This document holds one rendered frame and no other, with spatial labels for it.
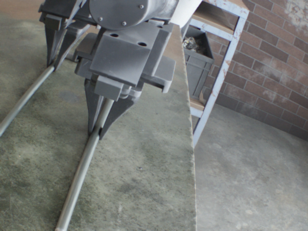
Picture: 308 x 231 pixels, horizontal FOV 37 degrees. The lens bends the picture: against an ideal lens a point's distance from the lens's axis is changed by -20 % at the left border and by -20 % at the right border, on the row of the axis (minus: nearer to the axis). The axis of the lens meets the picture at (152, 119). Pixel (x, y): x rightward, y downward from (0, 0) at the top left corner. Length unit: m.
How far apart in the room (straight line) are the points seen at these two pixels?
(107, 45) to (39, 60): 0.30
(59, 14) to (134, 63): 0.16
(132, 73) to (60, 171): 0.13
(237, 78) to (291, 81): 0.41
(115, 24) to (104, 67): 0.04
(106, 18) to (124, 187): 0.18
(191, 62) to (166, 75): 1.68
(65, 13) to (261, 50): 2.52
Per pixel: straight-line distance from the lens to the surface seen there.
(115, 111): 0.54
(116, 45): 0.43
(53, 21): 0.57
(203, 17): 2.11
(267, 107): 3.19
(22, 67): 0.69
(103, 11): 0.44
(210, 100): 2.23
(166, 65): 0.55
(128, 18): 0.43
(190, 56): 2.20
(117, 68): 0.44
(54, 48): 0.68
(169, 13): 0.51
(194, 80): 2.24
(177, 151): 0.62
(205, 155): 2.56
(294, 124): 3.30
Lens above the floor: 1.17
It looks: 26 degrees down
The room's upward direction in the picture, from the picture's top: 22 degrees clockwise
